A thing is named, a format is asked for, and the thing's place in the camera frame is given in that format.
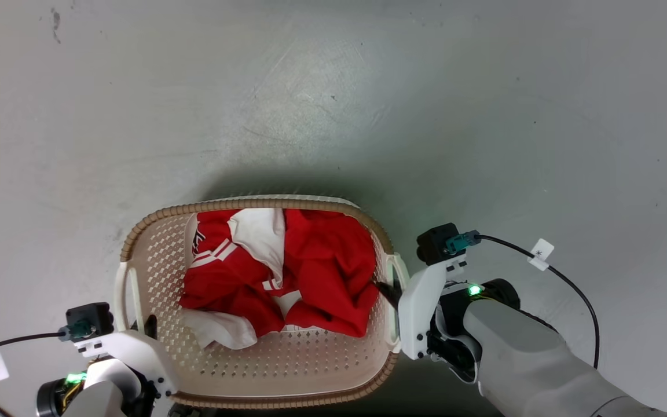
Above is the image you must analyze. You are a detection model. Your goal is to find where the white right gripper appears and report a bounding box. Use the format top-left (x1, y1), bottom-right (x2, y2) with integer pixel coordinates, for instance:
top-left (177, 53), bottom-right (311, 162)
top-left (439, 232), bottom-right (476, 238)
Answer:
top-left (372, 257), bottom-right (468, 360)

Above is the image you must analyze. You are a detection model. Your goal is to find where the red garment with white stripes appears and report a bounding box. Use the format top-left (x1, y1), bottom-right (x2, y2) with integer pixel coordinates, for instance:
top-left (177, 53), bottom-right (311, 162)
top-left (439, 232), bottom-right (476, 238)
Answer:
top-left (178, 208), bottom-right (380, 339)

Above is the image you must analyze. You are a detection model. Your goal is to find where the white cable tag with star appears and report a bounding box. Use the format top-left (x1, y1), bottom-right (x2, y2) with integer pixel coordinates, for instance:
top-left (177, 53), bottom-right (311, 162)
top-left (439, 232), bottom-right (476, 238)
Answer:
top-left (528, 238), bottom-right (555, 272)

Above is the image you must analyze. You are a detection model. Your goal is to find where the black left camera cable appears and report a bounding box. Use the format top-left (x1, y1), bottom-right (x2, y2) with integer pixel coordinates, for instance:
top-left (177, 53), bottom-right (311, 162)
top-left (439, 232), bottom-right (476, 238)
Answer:
top-left (0, 331), bottom-right (69, 360)

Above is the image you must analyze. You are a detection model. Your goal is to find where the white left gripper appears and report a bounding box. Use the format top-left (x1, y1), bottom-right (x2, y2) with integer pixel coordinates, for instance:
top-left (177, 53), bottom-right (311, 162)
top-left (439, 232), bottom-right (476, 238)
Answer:
top-left (73, 314), bottom-right (179, 417)

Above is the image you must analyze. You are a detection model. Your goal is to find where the black right camera cable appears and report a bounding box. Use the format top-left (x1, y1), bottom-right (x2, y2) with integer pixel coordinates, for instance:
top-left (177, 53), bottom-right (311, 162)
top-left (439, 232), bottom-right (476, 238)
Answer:
top-left (475, 234), bottom-right (601, 370)

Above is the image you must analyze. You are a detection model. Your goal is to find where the black camera cable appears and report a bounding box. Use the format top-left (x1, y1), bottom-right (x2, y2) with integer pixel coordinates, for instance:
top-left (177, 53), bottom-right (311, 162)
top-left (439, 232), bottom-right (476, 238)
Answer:
top-left (475, 234), bottom-right (601, 370)
top-left (0, 331), bottom-right (69, 360)

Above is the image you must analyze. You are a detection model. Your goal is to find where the cream plastic laundry basket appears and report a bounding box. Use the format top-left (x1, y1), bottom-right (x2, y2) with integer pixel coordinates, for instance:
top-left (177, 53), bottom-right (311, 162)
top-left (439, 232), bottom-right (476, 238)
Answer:
top-left (115, 195), bottom-right (411, 410)

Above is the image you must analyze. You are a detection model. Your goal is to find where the white cloth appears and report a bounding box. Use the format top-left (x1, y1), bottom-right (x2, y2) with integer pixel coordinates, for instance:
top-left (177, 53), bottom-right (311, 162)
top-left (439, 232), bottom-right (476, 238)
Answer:
top-left (180, 308), bottom-right (259, 351)

